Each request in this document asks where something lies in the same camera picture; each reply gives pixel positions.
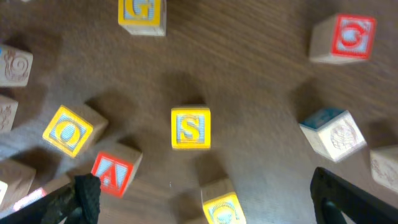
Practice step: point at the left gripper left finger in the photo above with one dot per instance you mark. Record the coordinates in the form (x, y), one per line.
(76, 202)

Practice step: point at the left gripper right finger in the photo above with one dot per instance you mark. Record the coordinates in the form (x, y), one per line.
(334, 197)

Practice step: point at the yellow S block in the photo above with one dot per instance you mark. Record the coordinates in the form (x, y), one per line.
(191, 128)

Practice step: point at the red I block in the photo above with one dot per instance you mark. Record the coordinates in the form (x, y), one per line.
(41, 192)

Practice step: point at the red A block lower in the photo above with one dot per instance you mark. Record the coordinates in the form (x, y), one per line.
(116, 165)

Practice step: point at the green Z block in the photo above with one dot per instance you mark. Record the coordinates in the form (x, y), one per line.
(384, 166)

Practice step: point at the plain wood block centre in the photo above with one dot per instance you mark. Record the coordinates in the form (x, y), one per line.
(333, 133)

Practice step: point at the yellow C block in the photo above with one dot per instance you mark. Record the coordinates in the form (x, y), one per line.
(16, 179)

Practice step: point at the yellow O block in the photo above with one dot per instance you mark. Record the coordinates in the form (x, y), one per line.
(73, 129)

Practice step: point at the yellow Q block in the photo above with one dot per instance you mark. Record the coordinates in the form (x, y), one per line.
(220, 203)

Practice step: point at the blue H block lower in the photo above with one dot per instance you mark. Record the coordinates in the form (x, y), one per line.
(8, 113)

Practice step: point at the blue h block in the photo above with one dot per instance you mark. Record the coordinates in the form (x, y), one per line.
(16, 65)
(8, 113)

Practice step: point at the blue H block upper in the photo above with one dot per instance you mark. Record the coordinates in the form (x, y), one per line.
(16, 65)

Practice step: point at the red G block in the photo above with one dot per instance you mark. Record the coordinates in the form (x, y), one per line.
(342, 39)

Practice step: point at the yellow block upper left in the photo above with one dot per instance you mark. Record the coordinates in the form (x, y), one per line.
(143, 17)

